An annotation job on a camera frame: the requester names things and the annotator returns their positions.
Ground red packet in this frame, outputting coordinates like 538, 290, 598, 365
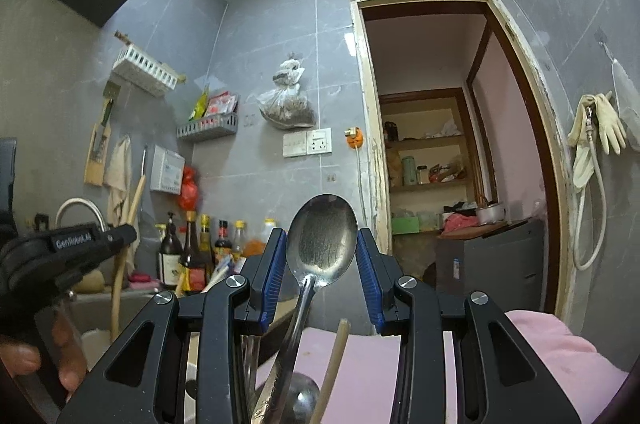
206, 92, 237, 118

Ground metal ladle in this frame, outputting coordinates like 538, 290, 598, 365
284, 373, 321, 424

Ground beige rubber gloves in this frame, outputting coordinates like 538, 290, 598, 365
567, 92, 627, 190

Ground wooden door frame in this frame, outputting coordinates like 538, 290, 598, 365
349, 0, 574, 323

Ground person's left hand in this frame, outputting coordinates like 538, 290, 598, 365
0, 303, 89, 397

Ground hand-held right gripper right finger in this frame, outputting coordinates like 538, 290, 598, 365
356, 227, 585, 424

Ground white hose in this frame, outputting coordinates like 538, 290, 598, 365
572, 143, 609, 271

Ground white slotted wall basket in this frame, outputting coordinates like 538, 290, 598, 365
112, 45, 187, 98

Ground wooden chopstick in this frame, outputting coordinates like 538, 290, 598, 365
111, 177, 147, 341
311, 318, 352, 424

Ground white wall switch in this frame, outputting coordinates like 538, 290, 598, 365
283, 131, 307, 158

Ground dark cabinet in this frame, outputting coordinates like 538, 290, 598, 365
435, 218, 546, 310

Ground white cable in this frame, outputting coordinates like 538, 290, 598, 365
355, 149, 369, 226

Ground dark bottle with white label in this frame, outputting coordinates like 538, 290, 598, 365
157, 211, 184, 288

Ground red plastic bag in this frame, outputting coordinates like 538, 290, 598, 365
179, 165, 200, 210

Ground green packet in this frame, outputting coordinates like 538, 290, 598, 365
189, 87, 211, 121

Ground wooden cutting board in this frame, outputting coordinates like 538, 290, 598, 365
84, 82, 121, 186

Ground white seasoning packet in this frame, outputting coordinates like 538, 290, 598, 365
210, 254, 236, 288

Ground clear yellow-capped bottle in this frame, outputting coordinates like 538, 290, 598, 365
232, 220, 249, 258

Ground white wall box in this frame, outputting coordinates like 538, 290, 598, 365
150, 145, 186, 195

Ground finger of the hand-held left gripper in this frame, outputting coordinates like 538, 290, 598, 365
94, 223, 139, 256
55, 227, 290, 424

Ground metal faucet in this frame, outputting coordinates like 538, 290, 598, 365
55, 198, 109, 231

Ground metal pot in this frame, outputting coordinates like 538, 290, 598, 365
475, 201, 506, 225

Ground small hanging plastic bag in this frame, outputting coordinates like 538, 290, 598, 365
272, 53, 306, 86

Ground grey wall shelf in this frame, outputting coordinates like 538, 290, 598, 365
176, 111, 239, 140

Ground red-capped black bottle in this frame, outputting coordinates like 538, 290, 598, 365
214, 220, 232, 265

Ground metal spoon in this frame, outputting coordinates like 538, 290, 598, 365
251, 193, 359, 424

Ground pink fleece clothing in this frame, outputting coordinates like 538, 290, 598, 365
300, 309, 632, 424

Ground white wall outlet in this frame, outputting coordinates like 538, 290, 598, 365
307, 128, 332, 155

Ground clear hanging plastic bag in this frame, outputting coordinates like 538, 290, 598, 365
612, 44, 640, 138

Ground plastic bag of dried goods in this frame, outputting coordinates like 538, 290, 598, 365
259, 83, 317, 129

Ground red cloth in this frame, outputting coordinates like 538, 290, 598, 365
442, 211, 476, 234

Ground green thermos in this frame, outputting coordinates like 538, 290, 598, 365
401, 155, 420, 186

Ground wooden shelf unit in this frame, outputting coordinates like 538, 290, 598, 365
379, 88, 476, 238

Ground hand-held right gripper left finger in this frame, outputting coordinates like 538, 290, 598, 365
55, 227, 290, 424

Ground hanging beige cloth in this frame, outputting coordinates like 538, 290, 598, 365
104, 135, 134, 225

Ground soy sauce bottle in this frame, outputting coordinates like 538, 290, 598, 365
179, 210, 209, 295

